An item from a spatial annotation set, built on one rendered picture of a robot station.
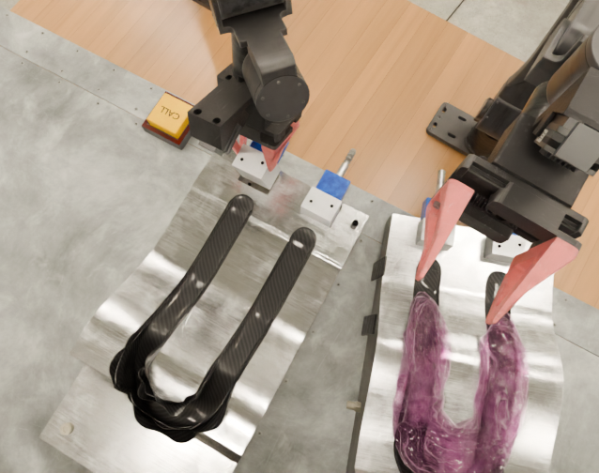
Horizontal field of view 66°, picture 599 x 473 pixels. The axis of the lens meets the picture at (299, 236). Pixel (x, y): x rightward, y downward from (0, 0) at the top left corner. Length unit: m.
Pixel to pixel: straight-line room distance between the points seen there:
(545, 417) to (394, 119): 0.53
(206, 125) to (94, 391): 0.42
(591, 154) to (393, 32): 0.70
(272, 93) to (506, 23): 1.78
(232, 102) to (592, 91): 0.35
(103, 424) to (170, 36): 0.69
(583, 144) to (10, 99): 0.92
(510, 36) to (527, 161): 1.78
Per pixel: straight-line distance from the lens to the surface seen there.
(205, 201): 0.72
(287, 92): 0.49
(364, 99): 0.90
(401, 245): 0.74
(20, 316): 0.88
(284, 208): 0.70
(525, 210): 0.38
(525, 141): 0.40
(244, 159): 0.67
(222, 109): 0.53
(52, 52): 1.05
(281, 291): 0.69
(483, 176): 0.39
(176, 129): 0.84
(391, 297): 0.71
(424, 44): 0.99
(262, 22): 0.52
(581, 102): 0.35
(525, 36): 2.19
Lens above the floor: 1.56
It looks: 75 degrees down
